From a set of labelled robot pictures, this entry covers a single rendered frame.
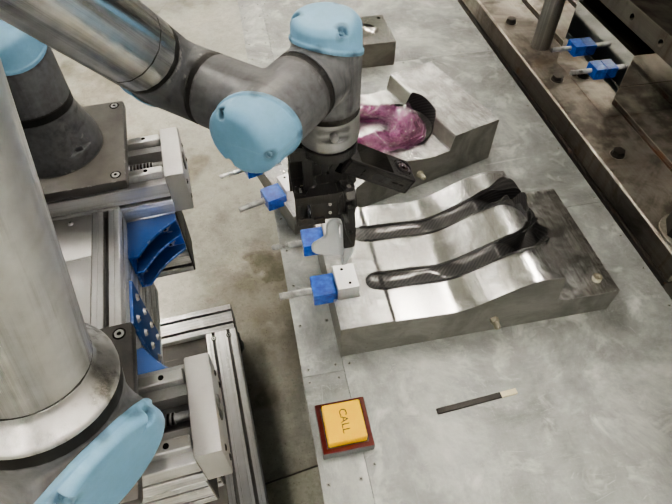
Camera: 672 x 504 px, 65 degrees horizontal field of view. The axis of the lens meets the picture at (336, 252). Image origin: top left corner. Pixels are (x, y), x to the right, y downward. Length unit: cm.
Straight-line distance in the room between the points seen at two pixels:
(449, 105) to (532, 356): 58
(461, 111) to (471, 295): 48
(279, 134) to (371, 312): 45
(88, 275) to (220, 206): 143
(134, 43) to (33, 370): 28
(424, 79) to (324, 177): 69
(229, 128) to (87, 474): 30
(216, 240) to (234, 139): 169
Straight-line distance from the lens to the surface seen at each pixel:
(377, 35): 157
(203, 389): 71
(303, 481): 169
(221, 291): 202
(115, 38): 50
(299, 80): 53
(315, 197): 68
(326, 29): 55
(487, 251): 95
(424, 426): 89
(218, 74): 54
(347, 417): 85
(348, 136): 63
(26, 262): 32
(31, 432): 41
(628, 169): 142
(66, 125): 95
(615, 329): 108
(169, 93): 57
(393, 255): 95
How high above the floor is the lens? 162
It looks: 51 degrees down
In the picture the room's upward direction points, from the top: straight up
